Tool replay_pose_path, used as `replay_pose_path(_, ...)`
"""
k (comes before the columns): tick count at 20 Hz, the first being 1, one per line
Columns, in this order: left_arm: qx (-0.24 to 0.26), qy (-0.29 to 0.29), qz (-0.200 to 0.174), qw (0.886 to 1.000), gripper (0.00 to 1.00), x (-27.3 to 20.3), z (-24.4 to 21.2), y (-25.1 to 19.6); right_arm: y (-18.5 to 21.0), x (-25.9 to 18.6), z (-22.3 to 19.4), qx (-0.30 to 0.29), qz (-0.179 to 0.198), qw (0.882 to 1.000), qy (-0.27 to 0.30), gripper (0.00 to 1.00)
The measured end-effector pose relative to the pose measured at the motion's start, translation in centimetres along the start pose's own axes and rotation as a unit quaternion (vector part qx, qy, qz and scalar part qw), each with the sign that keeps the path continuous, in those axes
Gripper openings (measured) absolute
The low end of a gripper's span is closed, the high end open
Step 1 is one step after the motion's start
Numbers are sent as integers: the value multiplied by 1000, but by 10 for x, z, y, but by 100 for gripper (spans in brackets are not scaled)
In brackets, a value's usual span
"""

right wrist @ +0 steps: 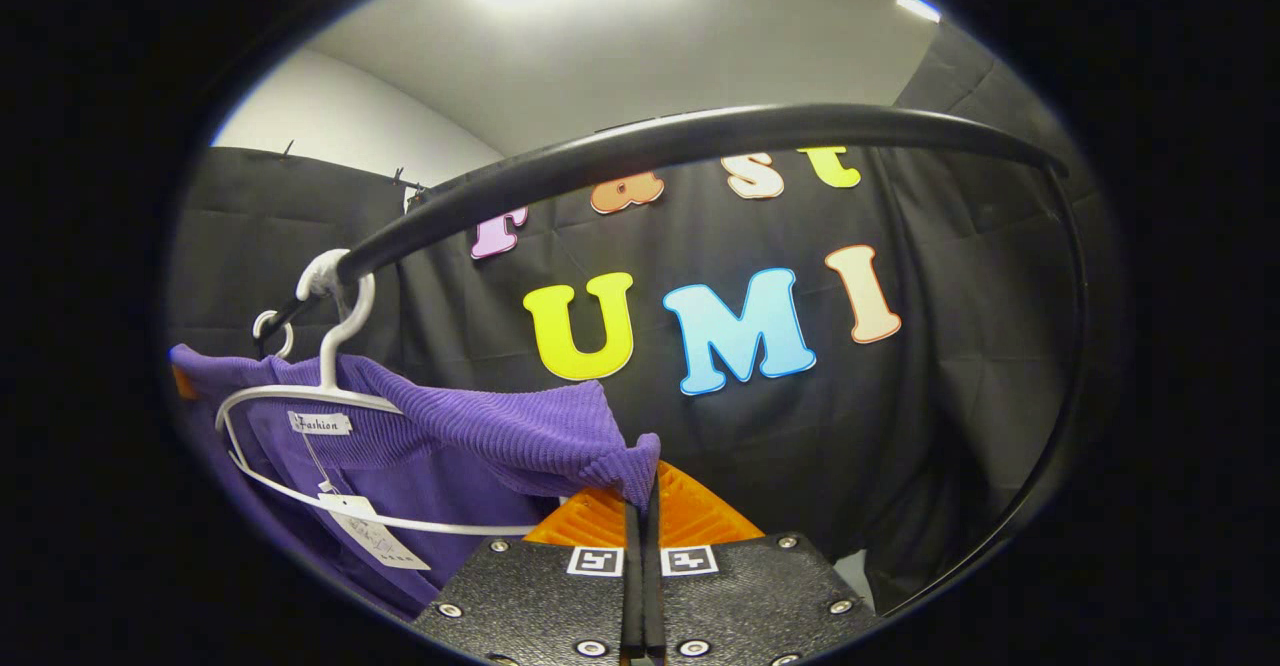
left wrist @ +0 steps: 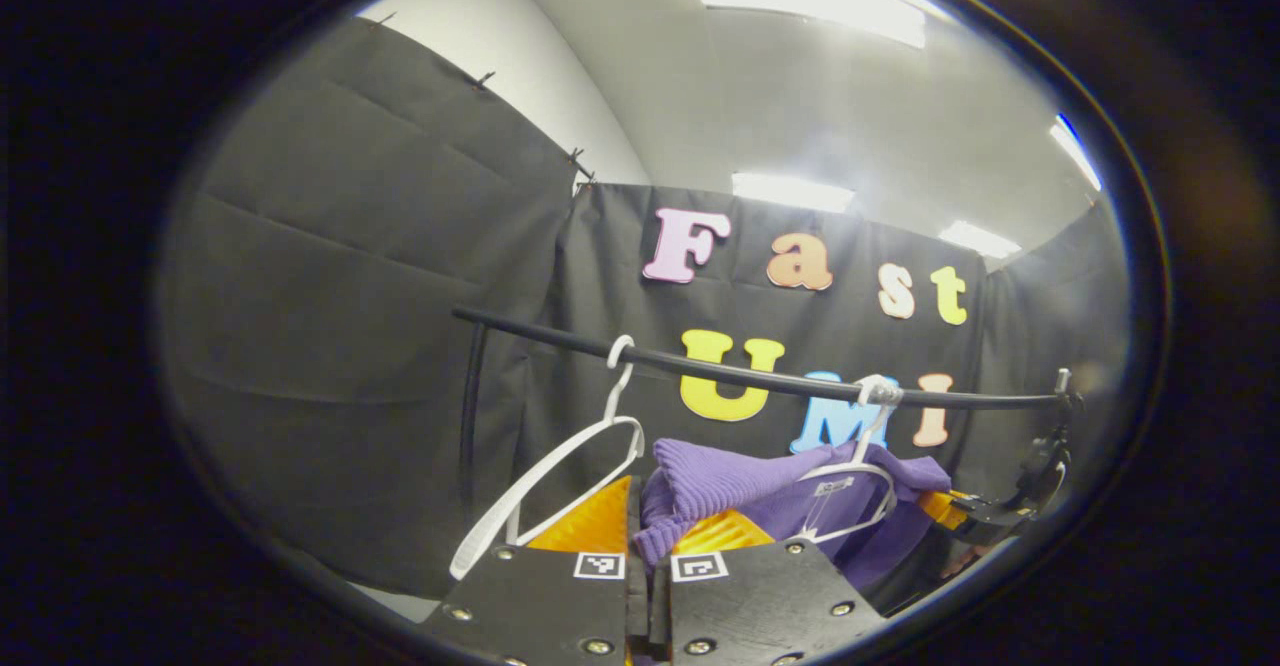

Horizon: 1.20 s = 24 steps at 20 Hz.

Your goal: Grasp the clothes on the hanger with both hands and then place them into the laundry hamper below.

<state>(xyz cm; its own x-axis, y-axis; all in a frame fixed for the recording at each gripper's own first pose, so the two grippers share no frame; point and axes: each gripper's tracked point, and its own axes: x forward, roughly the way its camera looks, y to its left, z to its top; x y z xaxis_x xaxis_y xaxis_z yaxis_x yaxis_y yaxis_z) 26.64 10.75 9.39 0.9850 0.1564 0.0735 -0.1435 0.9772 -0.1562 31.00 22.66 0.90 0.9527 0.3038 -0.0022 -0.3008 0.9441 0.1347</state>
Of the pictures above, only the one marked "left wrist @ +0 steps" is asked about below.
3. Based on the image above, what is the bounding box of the purple knit jacket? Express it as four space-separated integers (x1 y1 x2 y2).
632 436 953 592

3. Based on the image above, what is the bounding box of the white plastic hanger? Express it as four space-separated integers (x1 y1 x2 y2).
448 334 646 582

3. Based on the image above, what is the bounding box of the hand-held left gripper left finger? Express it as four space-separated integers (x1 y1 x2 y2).
418 474 651 666

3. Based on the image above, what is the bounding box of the black backdrop cloth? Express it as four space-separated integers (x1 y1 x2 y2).
160 16 1131 597

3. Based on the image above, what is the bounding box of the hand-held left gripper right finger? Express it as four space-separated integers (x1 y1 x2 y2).
650 508 888 666

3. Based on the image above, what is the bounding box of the white hanger with crossbar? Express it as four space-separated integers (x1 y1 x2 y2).
795 374 906 545

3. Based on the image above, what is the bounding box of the black metal clothes rack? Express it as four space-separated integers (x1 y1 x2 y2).
452 306 1083 512

